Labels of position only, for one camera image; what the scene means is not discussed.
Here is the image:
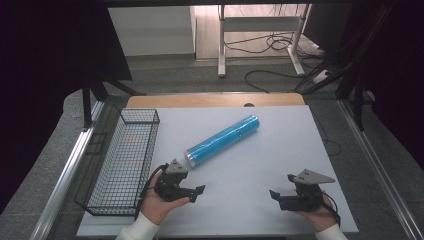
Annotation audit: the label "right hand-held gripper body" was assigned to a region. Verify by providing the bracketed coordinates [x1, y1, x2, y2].
[279, 168, 336, 213]

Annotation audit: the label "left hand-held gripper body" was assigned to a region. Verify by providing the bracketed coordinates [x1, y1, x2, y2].
[154, 158, 198, 203]

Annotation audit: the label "black wire basket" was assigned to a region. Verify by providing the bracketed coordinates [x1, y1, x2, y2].
[73, 108, 161, 217]

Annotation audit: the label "blue cylinder roll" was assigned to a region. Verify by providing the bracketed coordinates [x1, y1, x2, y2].
[183, 114, 261, 169]

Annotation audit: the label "person's left hand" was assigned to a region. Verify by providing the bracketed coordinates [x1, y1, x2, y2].
[139, 169, 191, 226]

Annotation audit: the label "person's right hand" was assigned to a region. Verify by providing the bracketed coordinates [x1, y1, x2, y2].
[294, 191, 338, 233]

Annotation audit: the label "white table mat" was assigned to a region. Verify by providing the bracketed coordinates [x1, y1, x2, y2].
[76, 104, 360, 238]

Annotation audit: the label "black metal stand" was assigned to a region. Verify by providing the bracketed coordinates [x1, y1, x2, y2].
[334, 3, 398, 132]

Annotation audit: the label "white power strip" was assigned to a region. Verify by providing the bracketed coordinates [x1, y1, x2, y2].
[312, 69, 332, 85]

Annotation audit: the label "black tripod stand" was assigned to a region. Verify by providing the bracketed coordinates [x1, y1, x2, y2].
[80, 69, 147, 130]

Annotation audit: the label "black curtain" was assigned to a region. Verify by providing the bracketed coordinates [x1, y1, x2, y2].
[0, 0, 134, 214]
[346, 0, 424, 161]

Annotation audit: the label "white cabinet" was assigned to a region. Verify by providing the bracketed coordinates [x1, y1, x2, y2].
[107, 6, 198, 58]

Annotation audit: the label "left hand-held gripper black cable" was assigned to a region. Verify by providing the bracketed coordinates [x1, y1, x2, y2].
[134, 162, 170, 222]

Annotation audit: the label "hand-held gripper black cable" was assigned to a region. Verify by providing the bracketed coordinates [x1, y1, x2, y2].
[319, 191, 342, 228]
[134, 162, 170, 222]

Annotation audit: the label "right hand-held gripper black cable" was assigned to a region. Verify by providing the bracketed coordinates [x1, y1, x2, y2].
[319, 191, 342, 228]

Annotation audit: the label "thin black looped cable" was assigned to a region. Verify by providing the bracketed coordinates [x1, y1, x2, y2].
[312, 110, 343, 158]

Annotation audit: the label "aluminium rail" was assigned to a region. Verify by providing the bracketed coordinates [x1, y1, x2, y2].
[29, 100, 105, 240]
[337, 99, 424, 240]

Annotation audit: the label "long black floor cable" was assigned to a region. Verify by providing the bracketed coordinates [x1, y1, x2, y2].
[244, 68, 303, 94]

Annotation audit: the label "tangled black floor cables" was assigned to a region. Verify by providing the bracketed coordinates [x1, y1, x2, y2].
[223, 31, 323, 56]

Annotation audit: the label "white metal desk frame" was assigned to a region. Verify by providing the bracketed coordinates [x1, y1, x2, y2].
[217, 3, 313, 80]

